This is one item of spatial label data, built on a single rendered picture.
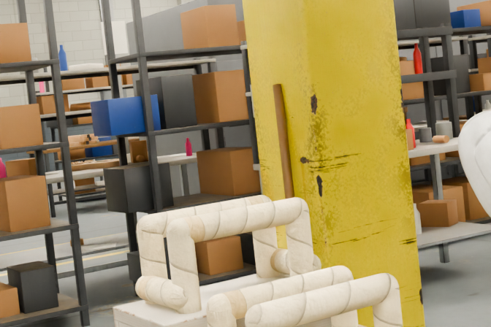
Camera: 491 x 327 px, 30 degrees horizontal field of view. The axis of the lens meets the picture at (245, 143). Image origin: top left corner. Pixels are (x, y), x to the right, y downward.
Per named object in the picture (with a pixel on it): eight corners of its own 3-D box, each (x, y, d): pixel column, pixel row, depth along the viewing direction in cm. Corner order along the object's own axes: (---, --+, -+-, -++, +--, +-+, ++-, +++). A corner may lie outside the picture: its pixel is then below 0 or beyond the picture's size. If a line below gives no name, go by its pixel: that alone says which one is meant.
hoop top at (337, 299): (387, 295, 106) (384, 268, 106) (406, 299, 103) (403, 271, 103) (240, 336, 95) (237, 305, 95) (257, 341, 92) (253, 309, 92)
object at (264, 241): (271, 271, 126) (264, 204, 126) (285, 274, 124) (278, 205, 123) (252, 276, 124) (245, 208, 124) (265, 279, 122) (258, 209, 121)
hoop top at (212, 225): (300, 219, 119) (297, 195, 119) (315, 220, 116) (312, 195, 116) (162, 247, 108) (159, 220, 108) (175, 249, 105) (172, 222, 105)
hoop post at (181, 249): (193, 306, 110) (185, 228, 110) (207, 309, 108) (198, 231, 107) (169, 312, 109) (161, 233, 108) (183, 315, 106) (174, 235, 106)
